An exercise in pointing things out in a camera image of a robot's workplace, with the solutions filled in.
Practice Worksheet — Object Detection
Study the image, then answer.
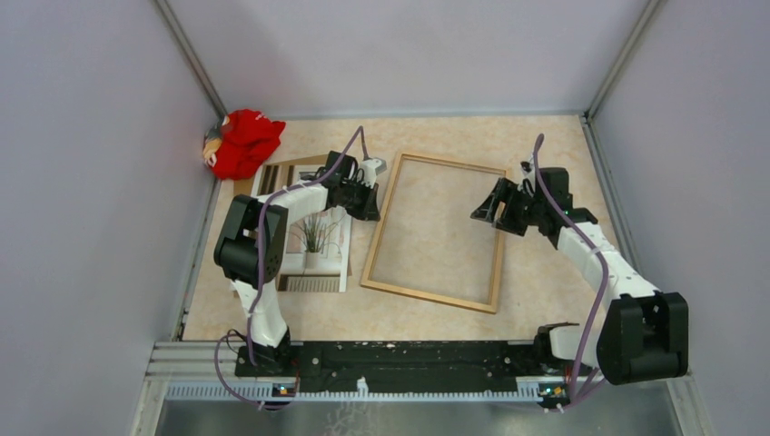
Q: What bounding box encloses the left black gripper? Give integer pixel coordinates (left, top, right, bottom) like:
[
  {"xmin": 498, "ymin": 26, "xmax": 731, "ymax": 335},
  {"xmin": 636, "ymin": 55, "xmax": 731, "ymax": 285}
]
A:
[{"xmin": 341, "ymin": 177, "xmax": 380, "ymax": 222}]

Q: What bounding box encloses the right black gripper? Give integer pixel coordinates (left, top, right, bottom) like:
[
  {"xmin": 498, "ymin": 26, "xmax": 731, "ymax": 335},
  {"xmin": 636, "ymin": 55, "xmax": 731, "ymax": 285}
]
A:
[{"xmin": 470, "ymin": 178, "xmax": 545, "ymax": 237}]

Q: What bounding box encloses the wooden picture frame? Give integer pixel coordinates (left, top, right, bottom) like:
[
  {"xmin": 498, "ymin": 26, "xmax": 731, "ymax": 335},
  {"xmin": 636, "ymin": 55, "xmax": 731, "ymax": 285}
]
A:
[{"xmin": 360, "ymin": 152, "xmax": 510, "ymax": 314}]

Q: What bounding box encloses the plant window photo print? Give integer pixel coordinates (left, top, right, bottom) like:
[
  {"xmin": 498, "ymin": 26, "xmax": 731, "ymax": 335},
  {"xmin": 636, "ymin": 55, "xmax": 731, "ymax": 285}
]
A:
[{"xmin": 249, "ymin": 163, "xmax": 353, "ymax": 294}]

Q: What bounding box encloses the brown cardboard backing board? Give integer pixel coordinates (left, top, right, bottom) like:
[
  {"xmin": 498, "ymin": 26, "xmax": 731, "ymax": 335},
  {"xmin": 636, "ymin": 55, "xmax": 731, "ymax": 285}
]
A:
[{"xmin": 232, "ymin": 154, "xmax": 327, "ymax": 197}]

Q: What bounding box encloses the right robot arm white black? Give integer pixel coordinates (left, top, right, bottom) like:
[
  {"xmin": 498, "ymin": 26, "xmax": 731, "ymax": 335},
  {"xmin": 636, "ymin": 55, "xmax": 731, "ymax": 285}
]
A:
[{"xmin": 470, "ymin": 163, "xmax": 689, "ymax": 385}]

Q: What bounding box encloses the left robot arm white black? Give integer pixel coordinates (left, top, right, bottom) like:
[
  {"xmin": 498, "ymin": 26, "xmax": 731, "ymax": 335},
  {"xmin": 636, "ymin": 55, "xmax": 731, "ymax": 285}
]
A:
[{"xmin": 213, "ymin": 152, "xmax": 387, "ymax": 376}]

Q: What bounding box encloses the red cloth doll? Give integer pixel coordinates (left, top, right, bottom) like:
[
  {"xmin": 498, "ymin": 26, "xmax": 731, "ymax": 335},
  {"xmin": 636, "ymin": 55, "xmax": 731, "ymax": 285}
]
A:
[{"xmin": 202, "ymin": 109, "xmax": 287, "ymax": 180}]

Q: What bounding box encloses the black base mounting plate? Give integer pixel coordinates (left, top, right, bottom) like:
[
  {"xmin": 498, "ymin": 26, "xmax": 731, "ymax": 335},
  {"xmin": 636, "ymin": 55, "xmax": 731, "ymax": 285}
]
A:
[{"xmin": 234, "ymin": 341, "xmax": 572, "ymax": 394}]

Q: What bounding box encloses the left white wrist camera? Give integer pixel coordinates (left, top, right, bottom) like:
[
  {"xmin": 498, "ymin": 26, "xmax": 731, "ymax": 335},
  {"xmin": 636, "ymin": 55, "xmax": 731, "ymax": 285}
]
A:
[{"xmin": 360, "ymin": 158, "xmax": 387, "ymax": 178}]

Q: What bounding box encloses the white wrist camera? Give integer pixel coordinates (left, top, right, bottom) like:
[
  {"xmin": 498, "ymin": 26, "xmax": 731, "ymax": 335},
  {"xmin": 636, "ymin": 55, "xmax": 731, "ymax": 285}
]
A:
[
  {"xmin": 520, "ymin": 161, "xmax": 537, "ymax": 183},
  {"xmin": 360, "ymin": 158, "xmax": 387, "ymax": 178}
]

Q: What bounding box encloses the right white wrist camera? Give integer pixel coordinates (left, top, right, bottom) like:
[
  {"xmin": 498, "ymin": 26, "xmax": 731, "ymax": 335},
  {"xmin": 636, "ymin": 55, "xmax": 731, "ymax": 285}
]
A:
[{"xmin": 520, "ymin": 161, "xmax": 537, "ymax": 183}]

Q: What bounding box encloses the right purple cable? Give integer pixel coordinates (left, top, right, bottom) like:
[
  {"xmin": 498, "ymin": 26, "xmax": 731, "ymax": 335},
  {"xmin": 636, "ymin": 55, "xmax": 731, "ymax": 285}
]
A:
[{"xmin": 532, "ymin": 133, "xmax": 612, "ymax": 412}]

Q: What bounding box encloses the purple cable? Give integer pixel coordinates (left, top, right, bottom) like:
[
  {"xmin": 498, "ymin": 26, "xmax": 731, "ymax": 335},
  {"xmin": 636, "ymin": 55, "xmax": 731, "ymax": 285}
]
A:
[
  {"xmin": 213, "ymin": 126, "xmax": 370, "ymax": 412},
  {"xmin": 532, "ymin": 133, "xmax": 612, "ymax": 412}
]

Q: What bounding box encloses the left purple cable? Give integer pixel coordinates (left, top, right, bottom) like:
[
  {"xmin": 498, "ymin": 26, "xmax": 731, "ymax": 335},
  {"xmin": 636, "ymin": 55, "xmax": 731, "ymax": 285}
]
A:
[{"xmin": 213, "ymin": 126, "xmax": 370, "ymax": 412}]

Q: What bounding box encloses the aluminium front rail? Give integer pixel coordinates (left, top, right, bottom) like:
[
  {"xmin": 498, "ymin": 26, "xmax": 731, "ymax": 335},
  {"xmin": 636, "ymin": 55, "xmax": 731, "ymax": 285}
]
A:
[{"xmin": 145, "ymin": 332, "xmax": 687, "ymax": 412}]

